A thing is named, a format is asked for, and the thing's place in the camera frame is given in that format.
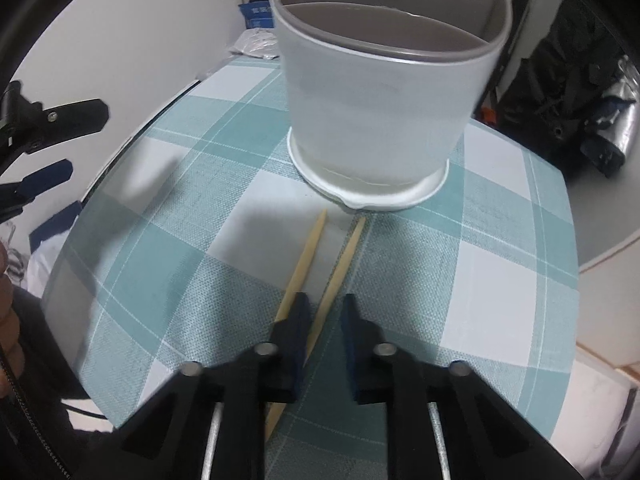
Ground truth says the silver folding umbrella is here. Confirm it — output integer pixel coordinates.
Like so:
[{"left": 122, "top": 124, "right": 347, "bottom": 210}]
[{"left": 580, "top": 55, "right": 640, "bottom": 177}]

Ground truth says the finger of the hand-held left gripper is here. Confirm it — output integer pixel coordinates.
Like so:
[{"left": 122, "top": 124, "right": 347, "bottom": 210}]
[
  {"left": 0, "top": 81, "right": 111, "bottom": 171},
  {"left": 0, "top": 159, "right": 75, "bottom": 221}
]

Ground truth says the black backpack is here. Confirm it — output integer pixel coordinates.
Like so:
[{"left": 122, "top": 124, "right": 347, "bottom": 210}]
[{"left": 500, "top": 0, "right": 626, "bottom": 171}]

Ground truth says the wooden chopstick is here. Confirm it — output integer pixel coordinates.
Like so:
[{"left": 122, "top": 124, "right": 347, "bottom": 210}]
[
  {"left": 305, "top": 216, "right": 366, "bottom": 361},
  {"left": 265, "top": 210, "right": 328, "bottom": 441}
]

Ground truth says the black zippered jacket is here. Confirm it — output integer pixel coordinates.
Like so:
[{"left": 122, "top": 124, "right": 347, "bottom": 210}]
[{"left": 0, "top": 287, "right": 121, "bottom": 480}]

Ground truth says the white utensil holder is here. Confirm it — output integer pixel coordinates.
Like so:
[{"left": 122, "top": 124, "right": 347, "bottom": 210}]
[{"left": 268, "top": 0, "right": 514, "bottom": 211}]

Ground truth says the blue cardboard box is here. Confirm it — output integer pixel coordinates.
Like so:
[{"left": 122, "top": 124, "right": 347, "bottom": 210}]
[{"left": 239, "top": 2, "right": 275, "bottom": 31}]

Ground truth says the person's left hand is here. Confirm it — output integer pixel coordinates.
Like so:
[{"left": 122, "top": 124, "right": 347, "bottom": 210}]
[{"left": 0, "top": 240, "right": 26, "bottom": 401}]

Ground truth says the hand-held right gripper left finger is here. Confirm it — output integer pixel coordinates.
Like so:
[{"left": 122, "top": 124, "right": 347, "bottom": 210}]
[{"left": 117, "top": 291, "right": 313, "bottom": 480}]

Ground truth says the white plastic bag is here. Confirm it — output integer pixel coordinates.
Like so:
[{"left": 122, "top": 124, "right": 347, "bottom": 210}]
[{"left": 22, "top": 237, "right": 68, "bottom": 293}]

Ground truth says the teal checkered tablecloth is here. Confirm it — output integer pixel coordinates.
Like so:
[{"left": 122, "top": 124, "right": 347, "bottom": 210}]
[{"left": 42, "top": 55, "right": 581, "bottom": 480}]

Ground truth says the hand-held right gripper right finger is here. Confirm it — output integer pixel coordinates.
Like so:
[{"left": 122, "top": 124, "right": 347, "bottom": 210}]
[{"left": 341, "top": 292, "right": 586, "bottom": 480}]

